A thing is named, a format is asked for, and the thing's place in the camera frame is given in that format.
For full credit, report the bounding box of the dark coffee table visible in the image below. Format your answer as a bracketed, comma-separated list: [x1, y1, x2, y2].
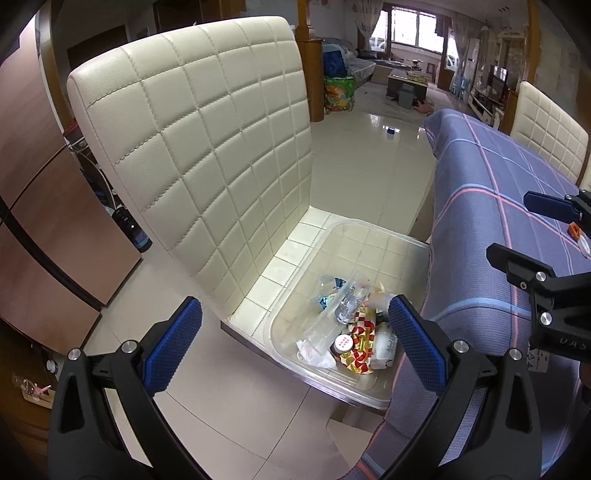
[387, 68, 429, 101]

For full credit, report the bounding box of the clear plastic trash bin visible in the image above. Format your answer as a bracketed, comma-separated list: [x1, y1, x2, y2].
[263, 219, 430, 410]

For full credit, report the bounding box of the grey sofa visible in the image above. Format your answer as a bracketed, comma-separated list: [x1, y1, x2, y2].
[322, 42, 377, 88]

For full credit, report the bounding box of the small jar red-white lid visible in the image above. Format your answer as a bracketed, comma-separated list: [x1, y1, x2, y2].
[331, 334, 353, 356]

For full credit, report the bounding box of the colourful printed bag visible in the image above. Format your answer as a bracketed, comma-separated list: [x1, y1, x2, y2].
[324, 76, 356, 112]

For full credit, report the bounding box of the white plastic lid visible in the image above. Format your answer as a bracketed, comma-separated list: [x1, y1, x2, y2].
[577, 233, 591, 259]

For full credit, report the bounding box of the cream quilted chair centre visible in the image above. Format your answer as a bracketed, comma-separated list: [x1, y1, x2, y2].
[510, 81, 590, 190]

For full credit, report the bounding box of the cream quilted chair left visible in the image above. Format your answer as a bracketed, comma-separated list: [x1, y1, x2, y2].
[67, 16, 351, 366]

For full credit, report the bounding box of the red yellow snack wrapper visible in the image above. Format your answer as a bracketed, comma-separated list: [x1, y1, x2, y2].
[339, 305, 376, 375]

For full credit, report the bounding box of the cream quilted chair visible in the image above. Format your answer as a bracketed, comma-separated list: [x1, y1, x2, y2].
[67, 16, 351, 366]
[510, 81, 590, 190]

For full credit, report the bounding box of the wooden divider cabinet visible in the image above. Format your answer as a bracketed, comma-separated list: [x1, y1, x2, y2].
[297, 39, 325, 122]

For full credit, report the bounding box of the orange wrapper scrap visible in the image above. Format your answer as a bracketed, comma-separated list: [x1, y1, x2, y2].
[568, 223, 582, 241]

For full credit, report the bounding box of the white green carton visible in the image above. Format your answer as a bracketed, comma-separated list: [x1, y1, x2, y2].
[370, 322, 398, 370]

